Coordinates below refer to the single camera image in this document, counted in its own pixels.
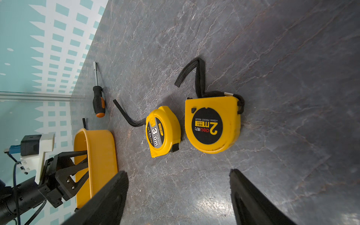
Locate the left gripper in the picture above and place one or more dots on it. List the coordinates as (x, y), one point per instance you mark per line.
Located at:
(57, 181)

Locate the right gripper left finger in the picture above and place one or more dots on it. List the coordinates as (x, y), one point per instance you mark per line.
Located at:
(107, 206)

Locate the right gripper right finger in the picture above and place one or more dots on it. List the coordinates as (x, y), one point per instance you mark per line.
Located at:
(250, 206)

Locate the yellow storage tray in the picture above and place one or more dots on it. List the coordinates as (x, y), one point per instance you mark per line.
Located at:
(102, 162)

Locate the yellow 2m tape measure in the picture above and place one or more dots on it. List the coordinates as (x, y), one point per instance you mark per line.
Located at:
(213, 119)

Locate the yellow 3m tape measure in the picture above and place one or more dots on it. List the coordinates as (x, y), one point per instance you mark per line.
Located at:
(162, 129)

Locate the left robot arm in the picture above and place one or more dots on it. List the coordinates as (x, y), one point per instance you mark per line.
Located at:
(20, 198)

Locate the black orange screwdriver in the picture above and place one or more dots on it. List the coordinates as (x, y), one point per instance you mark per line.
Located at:
(98, 101)

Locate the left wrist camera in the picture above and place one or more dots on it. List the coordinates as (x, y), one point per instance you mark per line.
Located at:
(33, 149)

